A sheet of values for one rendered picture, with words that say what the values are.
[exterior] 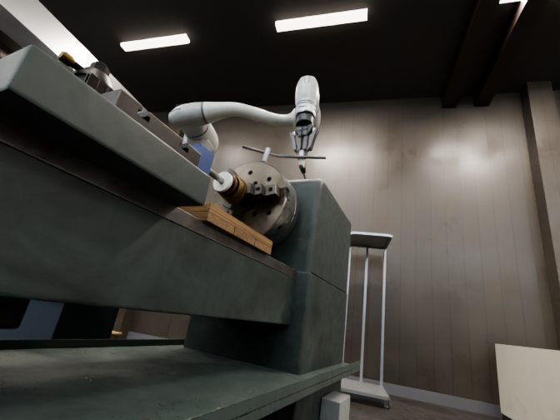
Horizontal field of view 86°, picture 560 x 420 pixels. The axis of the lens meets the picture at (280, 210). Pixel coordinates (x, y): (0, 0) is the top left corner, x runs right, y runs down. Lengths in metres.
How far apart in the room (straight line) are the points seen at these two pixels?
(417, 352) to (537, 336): 1.36
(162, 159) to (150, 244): 0.15
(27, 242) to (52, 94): 0.17
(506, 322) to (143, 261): 4.54
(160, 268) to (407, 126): 5.21
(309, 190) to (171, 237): 0.72
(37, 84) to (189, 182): 0.23
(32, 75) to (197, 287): 0.43
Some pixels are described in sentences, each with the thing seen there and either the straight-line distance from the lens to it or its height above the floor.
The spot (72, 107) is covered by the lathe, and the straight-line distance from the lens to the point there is 0.42.
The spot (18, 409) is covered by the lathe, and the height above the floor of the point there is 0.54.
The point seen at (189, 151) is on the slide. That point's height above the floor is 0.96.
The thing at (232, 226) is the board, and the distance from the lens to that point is 0.70.
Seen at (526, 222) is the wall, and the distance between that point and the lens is 5.17.
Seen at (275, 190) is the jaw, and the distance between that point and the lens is 1.00.
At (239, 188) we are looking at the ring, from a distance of 0.98.
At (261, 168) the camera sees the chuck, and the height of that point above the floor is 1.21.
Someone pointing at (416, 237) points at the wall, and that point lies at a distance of 4.72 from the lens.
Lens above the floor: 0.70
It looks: 19 degrees up
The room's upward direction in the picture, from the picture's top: 9 degrees clockwise
